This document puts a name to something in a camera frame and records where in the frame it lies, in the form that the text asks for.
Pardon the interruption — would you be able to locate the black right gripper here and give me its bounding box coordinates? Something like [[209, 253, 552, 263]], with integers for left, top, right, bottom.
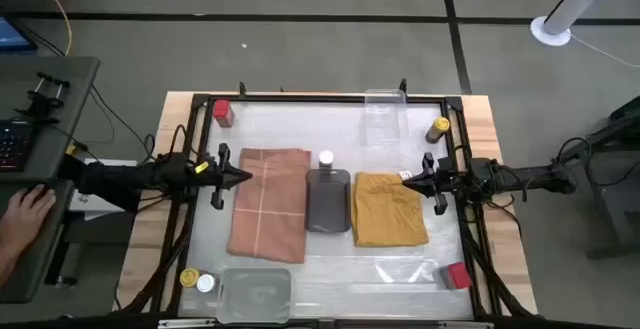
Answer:
[[401, 151, 449, 217]]

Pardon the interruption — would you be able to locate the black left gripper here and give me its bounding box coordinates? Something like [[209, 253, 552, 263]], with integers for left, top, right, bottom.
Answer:
[[210, 142, 254, 211]]

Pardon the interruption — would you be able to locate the yellow-lid spice jar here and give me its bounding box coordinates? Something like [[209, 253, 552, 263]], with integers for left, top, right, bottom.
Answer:
[[425, 116, 451, 145], [179, 267, 201, 289]]

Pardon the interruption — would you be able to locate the white-lid brown spice jar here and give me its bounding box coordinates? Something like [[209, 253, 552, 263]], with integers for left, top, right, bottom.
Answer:
[[317, 149, 335, 173]]

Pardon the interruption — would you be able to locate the red spice tin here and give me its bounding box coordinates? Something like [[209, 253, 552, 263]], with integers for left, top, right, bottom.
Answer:
[[438, 261, 473, 291], [212, 99, 235, 129]]

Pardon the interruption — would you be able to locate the white plastic bin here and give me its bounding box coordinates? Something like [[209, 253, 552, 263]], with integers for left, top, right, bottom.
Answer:
[[215, 267, 293, 325]]

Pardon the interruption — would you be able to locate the person's forearm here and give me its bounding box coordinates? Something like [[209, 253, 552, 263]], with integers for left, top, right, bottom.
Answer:
[[0, 247, 24, 290]]

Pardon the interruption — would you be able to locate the pink checked folded cloth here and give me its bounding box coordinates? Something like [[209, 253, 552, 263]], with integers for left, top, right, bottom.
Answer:
[[226, 147, 313, 265]]

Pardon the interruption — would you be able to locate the mustard yellow folded cloth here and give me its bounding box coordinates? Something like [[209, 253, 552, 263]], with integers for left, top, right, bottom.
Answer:
[[350, 171, 430, 249]]

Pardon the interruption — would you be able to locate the clear plastic bin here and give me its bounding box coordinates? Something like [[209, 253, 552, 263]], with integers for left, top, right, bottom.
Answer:
[[363, 88, 409, 148]]

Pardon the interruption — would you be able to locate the translucent grey plastic bin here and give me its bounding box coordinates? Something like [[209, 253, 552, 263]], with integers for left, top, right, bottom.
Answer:
[[305, 167, 352, 234]]

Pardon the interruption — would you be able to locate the white box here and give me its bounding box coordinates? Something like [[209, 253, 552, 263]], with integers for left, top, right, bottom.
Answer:
[[67, 158, 139, 221]]

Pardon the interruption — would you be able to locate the dark grey equipment stand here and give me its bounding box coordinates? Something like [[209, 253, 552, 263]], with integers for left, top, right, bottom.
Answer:
[[582, 96, 640, 260]]

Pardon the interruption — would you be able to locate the grey side desk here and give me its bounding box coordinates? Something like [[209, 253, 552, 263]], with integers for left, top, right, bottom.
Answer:
[[0, 56, 101, 304]]

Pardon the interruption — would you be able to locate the black clamp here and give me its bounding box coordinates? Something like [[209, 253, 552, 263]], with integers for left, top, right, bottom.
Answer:
[[14, 71, 72, 120]]

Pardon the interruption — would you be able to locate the person's hand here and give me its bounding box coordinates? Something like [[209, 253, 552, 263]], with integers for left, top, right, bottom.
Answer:
[[0, 183, 57, 258]]

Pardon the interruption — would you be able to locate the black keyboard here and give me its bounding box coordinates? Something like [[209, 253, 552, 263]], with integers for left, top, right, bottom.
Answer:
[[0, 118, 34, 173]]

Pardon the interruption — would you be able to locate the white pole with round base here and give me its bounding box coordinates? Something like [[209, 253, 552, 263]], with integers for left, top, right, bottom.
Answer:
[[529, 0, 626, 48]]

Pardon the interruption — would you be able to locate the laptop screen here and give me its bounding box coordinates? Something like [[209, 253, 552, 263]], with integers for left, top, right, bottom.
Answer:
[[0, 16, 39, 53]]

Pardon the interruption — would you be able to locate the black metal table frame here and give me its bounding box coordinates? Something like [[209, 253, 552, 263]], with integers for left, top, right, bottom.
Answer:
[[149, 81, 536, 320]]

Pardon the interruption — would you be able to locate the black cable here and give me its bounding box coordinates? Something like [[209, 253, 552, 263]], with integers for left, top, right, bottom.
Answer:
[[89, 85, 157, 164]]

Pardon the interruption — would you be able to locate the white cable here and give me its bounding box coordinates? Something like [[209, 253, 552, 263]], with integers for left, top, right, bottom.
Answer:
[[569, 31, 640, 69]]

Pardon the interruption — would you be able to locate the yellow cable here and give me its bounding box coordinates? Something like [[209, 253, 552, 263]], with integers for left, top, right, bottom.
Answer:
[[32, 0, 74, 58]]

